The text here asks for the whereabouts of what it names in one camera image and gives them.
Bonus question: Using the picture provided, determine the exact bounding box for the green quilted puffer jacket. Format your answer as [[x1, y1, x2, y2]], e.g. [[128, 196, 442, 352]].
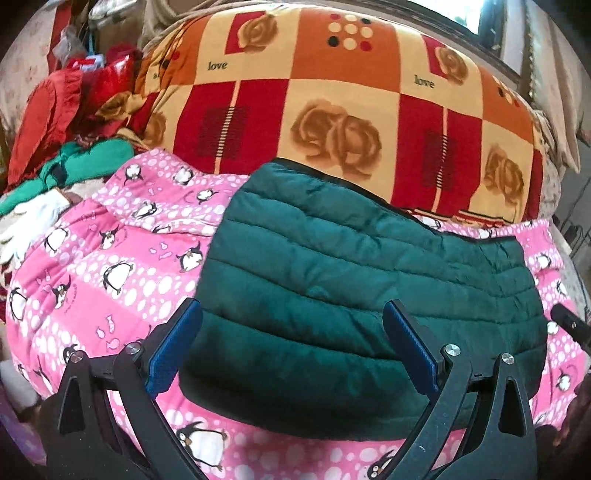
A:
[[179, 159, 547, 441]]

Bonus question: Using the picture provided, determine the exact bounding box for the green garment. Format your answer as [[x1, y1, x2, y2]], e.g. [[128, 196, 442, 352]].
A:
[[1, 138, 134, 216]]

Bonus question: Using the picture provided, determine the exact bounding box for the pink penguin print blanket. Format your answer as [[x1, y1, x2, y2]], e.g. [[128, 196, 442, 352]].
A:
[[6, 150, 588, 479]]

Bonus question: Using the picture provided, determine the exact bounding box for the red clothes pile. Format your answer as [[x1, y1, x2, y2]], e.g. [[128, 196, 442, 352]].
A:
[[7, 44, 144, 190]]

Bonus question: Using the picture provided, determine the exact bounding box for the red orange rose blanket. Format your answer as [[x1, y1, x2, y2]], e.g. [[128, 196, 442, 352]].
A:
[[98, 4, 544, 226]]

